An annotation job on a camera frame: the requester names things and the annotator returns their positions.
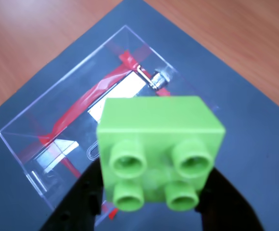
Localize grey mat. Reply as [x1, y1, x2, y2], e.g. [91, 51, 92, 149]
[0, 0, 279, 231]

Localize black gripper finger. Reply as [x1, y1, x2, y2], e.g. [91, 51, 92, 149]
[194, 167, 265, 231]
[39, 160, 106, 231]

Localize green lego block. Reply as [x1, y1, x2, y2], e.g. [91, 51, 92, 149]
[96, 95, 227, 213]

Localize metal box lock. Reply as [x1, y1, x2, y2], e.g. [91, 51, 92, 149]
[136, 64, 177, 91]

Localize transparent acrylic box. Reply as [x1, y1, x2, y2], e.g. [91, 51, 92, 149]
[0, 24, 220, 221]

